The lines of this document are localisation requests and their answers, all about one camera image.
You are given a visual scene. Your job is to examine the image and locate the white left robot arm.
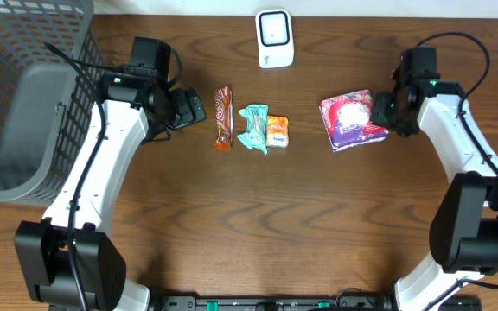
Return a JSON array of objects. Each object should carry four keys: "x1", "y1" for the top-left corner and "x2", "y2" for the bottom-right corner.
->
[{"x1": 14, "y1": 73, "x2": 207, "y2": 310}]

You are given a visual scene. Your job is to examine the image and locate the small orange snack packet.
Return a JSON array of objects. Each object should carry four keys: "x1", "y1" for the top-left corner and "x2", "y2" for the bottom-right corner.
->
[{"x1": 266, "y1": 116, "x2": 289, "y2": 148}]

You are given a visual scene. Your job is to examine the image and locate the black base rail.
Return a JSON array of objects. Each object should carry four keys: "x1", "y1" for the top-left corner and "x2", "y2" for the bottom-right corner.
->
[{"x1": 149, "y1": 294, "x2": 483, "y2": 311}]

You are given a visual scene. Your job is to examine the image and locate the white barcode scanner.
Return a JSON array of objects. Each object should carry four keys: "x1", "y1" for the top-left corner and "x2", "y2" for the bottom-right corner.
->
[{"x1": 255, "y1": 9, "x2": 295, "y2": 69}]

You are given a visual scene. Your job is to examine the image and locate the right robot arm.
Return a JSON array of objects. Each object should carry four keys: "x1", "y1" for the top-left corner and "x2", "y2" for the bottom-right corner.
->
[{"x1": 371, "y1": 79, "x2": 498, "y2": 310}]

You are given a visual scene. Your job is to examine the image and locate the dark grey plastic basket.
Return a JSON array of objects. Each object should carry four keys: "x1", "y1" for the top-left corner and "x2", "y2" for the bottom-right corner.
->
[{"x1": 0, "y1": 0, "x2": 103, "y2": 206}]

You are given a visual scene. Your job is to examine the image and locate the orange brown chocolate bar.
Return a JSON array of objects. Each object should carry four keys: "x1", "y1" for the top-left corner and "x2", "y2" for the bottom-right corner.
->
[{"x1": 214, "y1": 85, "x2": 233, "y2": 151}]

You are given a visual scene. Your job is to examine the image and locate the teal wrapper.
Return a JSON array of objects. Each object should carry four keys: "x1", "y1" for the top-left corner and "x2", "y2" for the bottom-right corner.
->
[{"x1": 237, "y1": 104, "x2": 268, "y2": 155}]

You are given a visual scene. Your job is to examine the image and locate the red purple snack packet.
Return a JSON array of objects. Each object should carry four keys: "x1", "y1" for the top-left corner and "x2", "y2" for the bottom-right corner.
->
[{"x1": 319, "y1": 90, "x2": 388, "y2": 152}]

